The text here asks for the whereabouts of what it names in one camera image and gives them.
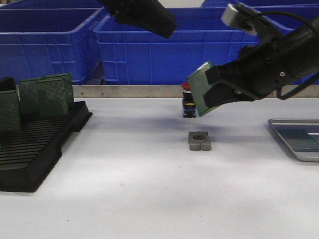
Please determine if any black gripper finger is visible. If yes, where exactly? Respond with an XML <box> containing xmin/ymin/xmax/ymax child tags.
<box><xmin>203</xmin><ymin>81</ymin><xmax>254</xmax><ymax>108</ymax></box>
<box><xmin>205</xmin><ymin>61</ymin><xmax>241</xmax><ymax>85</ymax></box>

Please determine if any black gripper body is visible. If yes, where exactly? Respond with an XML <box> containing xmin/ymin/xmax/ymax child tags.
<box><xmin>99</xmin><ymin>0</ymin><xmax>177</xmax><ymax>38</ymax></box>
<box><xmin>236</xmin><ymin>38</ymin><xmax>296</xmax><ymax>100</ymax></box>

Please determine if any green perforated circuit board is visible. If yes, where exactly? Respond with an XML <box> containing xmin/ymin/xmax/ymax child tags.
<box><xmin>277</xmin><ymin>129</ymin><xmax>319</xmax><ymax>152</ymax></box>
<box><xmin>37</xmin><ymin>78</ymin><xmax>69</xmax><ymax>117</ymax></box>
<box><xmin>19</xmin><ymin>78</ymin><xmax>39</xmax><ymax>115</ymax></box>
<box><xmin>187</xmin><ymin>61</ymin><xmax>218</xmax><ymax>117</ymax></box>
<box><xmin>0</xmin><ymin>90</ymin><xmax>21</xmax><ymax>132</ymax></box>
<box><xmin>45</xmin><ymin>73</ymin><xmax>74</xmax><ymax>108</ymax></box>

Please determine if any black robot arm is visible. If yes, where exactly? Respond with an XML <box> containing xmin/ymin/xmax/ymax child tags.
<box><xmin>203</xmin><ymin>25</ymin><xmax>319</xmax><ymax>108</ymax></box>

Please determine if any silver metal tray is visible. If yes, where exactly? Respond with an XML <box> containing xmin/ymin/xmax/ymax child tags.
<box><xmin>268</xmin><ymin>119</ymin><xmax>319</xmax><ymax>162</ymax></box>

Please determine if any black slotted board rack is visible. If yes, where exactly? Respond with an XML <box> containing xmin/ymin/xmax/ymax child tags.
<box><xmin>0</xmin><ymin>77</ymin><xmax>93</xmax><ymax>194</ymax></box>

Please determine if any red emergency stop button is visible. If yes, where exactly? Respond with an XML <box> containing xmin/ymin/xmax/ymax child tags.
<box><xmin>181</xmin><ymin>82</ymin><xmax>196</xmax><ymax>118</ymax></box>

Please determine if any blue plastic crate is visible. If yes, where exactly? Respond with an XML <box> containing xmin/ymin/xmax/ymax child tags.
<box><xmin>94</xmin><ymin>7</ymin><xmax>259</xmax><ymax>85</ymax></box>
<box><xmin>201</xmin><ymin>0</ymin><xmax>319</xmax><ymax>8</ymax></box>
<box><xmin>251</xmin><ymin>6</ymin><xmax>319</xmax><ymax>85</ymax></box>
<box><xmin>0</xmin><ymin>0</ymin><xmax>104</xmax><ymax>9</ymax></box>
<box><xmin>0</xmin><ymin>8</ymin><xmax>105</xmax><ymax>85</ymax></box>

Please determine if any grey square metal block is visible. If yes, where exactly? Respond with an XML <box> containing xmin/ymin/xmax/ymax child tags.
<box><xmin>188</xmin><ymin>131</ymin><xmax>211</xmax><ymax>151</ymax></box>

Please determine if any blue plastic crate rear right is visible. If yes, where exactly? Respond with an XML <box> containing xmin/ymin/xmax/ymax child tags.
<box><xmin>201</xmin><ymin>0</ymin><xmax>319</xmax><ymax>8</ymax></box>

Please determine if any blue plastic crate rear left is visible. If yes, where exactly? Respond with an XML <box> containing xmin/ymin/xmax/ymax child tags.
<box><xmin>0</xmin><ymin>0</ymin><xmax>104</xmax><ymax>9</ymax></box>

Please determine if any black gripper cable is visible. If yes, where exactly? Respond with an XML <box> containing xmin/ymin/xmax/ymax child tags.
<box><xmin>235</xmin><ymin>3</ymin><xmax>319</xmax><ymax>101</ymax></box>

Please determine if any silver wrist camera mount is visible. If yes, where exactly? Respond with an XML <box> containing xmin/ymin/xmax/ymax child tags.
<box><xmin>221</xmin><ymin>3</ymin><xmax>258</xmax><ymax>36</ymax></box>

